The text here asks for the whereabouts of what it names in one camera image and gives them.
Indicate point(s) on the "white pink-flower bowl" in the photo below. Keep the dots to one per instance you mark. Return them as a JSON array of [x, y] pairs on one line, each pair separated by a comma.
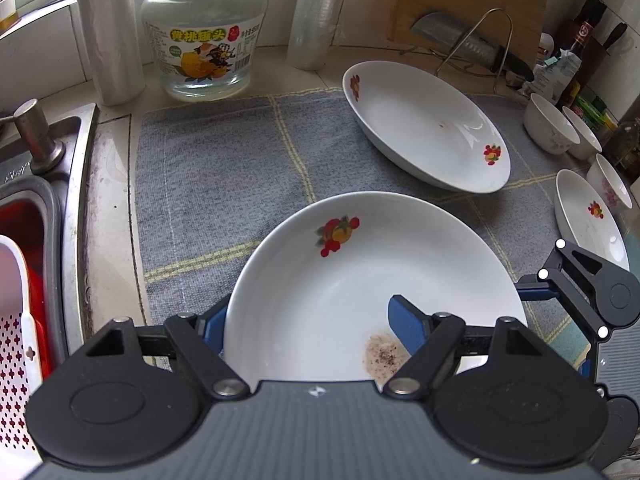
[[587, 142], [607, 180], [547, 127]]

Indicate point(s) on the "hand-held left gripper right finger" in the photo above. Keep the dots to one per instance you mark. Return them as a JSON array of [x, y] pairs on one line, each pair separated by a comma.
[[405, 320]]

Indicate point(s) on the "white perforated colander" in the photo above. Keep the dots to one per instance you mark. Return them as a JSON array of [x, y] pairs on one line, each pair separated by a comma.
[[15, 360]]

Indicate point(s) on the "yellow packet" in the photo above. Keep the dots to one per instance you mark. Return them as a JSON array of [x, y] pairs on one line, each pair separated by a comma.
[[572, 95]]

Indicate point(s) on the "glass oil bottle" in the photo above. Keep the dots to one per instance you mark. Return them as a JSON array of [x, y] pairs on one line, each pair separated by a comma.
[[625, 145]]

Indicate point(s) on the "teal binder clip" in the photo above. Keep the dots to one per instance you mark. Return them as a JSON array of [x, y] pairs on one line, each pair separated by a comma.
[[551, 62]]

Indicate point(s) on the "white plastic bag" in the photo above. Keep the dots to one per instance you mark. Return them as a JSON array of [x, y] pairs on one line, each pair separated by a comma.
[[555, 80]]

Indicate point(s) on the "green-lid jar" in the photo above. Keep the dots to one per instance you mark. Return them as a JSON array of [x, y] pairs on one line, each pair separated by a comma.
[[592, 112]]

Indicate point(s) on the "grey checked cloth mat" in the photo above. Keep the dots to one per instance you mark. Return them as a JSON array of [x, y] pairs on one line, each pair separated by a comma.
[[210, 170]]

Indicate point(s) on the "white plant pot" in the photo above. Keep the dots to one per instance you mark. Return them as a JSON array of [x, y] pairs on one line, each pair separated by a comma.
[[7, 10]]

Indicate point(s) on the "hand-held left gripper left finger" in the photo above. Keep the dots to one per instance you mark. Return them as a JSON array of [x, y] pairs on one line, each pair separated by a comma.
[[215, 322]]

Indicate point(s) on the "clear plastic wrap roll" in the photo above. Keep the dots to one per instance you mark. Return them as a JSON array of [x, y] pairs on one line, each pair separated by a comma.
[[317, 15], [107, 35]]

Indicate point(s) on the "red plastic basin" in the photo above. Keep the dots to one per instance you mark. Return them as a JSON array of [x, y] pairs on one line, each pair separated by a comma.
[[30, 220]]

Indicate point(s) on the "metal sink knob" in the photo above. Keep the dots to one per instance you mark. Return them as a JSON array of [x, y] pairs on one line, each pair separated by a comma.
[[35, 130]]

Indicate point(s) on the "dark soy sauce bottle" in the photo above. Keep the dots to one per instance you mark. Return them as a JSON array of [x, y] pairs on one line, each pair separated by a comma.
[[582, 35]]

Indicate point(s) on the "white fruit-print plate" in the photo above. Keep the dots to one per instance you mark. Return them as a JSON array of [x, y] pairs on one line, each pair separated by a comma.
[[425, 120], [320, 300], [582, 230]]

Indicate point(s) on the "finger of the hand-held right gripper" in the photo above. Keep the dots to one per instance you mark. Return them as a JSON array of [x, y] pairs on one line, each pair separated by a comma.
[[588, 364], [535, 292]]

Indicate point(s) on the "glass jar with yellow lid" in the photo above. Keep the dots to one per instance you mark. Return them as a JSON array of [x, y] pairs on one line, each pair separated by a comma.
[[200, 20]]

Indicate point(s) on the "orange and white bag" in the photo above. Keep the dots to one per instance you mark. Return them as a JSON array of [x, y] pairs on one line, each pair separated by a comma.
[[546, 45]]

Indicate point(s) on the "maroon block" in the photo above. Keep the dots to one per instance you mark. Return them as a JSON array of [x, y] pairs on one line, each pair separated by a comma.
[[600, 65]]

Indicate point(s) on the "stainless steel sink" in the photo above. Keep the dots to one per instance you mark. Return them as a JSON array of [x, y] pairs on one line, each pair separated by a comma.
[[75, 160]]

